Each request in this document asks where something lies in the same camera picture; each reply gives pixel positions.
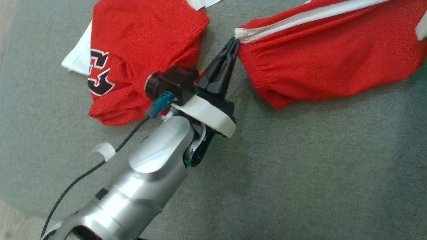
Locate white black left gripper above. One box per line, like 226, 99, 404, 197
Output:
172, 38, 240, 166

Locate red Bulls 23 jersey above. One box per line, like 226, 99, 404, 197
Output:
62, 0, 221, 126

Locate grey fabric sofa seat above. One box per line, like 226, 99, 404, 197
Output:
0, 0, 427, 240

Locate white cable tape tag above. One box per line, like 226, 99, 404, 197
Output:
92, 143, 115, 162

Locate red shorts with white stripe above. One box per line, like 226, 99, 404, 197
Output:
235, 0, 427, 110

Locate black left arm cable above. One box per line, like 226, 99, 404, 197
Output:
40, 91, 175, 239

